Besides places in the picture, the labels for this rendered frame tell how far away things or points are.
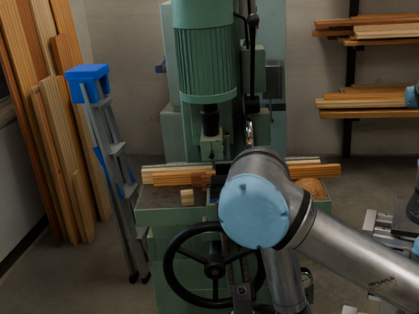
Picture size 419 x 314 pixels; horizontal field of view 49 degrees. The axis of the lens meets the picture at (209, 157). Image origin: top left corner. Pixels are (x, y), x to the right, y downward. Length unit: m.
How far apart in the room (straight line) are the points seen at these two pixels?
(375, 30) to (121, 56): 1.97
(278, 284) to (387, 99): 2.53
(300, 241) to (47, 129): 2.13
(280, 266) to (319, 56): 2.86
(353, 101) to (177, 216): 2.16
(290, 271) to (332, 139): 2.99
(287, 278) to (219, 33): 0.69
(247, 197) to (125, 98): 3.35
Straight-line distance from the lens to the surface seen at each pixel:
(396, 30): 3.26
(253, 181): 0.73
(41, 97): 2.71
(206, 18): 1.30
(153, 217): 1.43
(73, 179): 2.82
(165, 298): 1.61
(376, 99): 3.39
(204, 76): 1.33
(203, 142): 1.43
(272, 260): 0.98
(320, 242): 0.78
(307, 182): 1.46
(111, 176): 2.30
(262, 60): 1.58
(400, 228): 1.48
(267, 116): 1.61
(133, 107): 4.02
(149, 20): 3.81
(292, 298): 1.04
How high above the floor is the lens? 1.59
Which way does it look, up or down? 23 degrees down
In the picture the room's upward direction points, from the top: 4 degrees counter-clockwise
